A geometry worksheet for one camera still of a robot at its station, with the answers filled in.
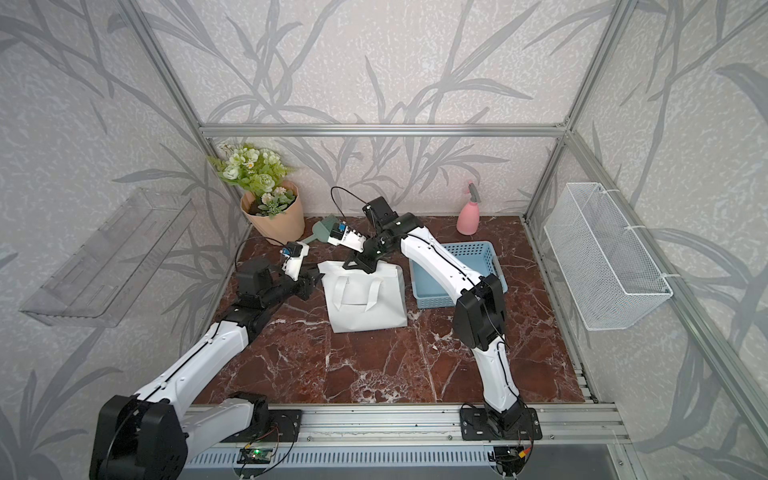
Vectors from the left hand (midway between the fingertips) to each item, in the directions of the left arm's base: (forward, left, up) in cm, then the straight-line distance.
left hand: (320, 266), depth 81 cm
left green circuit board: (-41, +12, -21) cm, 48 cm away
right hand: (+2, -7, 0) cm, 7 cm away
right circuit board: (-41, -49, -22) cm, 68 cm away
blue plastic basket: (+3, -32, -18) cm, 37 cm away
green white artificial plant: (+32, +23, +8) cm, 40 cm away
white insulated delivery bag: (-5, -10, -10) cm, 15 cm away
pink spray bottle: (+31, -48, -13) cm, 59 cm away
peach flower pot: (+24, +18, -10) cm, 31 cm away
